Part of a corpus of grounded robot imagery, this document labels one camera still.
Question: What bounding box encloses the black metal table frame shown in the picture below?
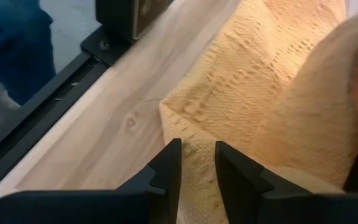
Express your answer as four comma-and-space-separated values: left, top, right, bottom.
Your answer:
0, 26, 130, 202

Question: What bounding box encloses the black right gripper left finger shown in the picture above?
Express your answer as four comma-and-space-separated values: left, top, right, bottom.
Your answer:
0, 138, 183, 224

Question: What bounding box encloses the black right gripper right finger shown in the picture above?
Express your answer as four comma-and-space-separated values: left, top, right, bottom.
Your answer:
214, 141, 358, 224

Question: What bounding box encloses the yellow towel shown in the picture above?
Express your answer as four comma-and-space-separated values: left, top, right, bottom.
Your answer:
158, 0, 358, 224

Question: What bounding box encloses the black camera box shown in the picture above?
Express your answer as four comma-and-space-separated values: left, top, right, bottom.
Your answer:
94, 0, 174, 44

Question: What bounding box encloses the person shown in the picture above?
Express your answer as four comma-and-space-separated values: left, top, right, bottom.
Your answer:
0, 0, 57, 106

